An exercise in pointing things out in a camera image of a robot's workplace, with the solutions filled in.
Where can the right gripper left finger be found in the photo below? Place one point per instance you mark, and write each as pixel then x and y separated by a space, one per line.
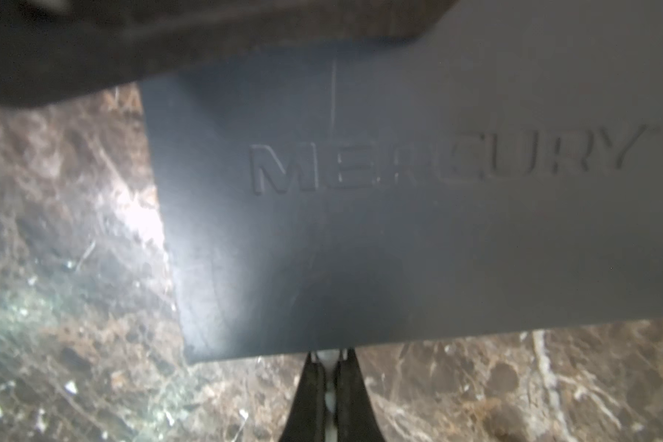
pixel 306 418

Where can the square dark grey switch box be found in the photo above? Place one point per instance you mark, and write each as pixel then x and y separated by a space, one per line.
pixel 504 172

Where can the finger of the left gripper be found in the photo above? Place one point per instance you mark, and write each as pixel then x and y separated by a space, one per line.
pixel 55 50

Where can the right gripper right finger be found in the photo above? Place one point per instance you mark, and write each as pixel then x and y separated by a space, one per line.
pixel 355 418

